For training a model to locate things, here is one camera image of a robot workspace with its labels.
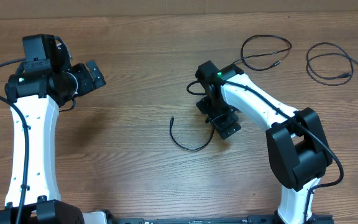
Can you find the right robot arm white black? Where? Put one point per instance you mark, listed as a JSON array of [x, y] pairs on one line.
[[295, 139]]

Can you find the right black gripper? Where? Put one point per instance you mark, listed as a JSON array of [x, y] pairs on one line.
[[222, 124]]

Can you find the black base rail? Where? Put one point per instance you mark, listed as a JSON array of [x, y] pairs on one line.
[[197, 220]]

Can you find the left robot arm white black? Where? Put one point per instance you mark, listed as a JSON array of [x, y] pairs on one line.
[[43, 83]]

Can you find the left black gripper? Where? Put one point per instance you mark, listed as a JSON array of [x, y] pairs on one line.
[[87, 84]]

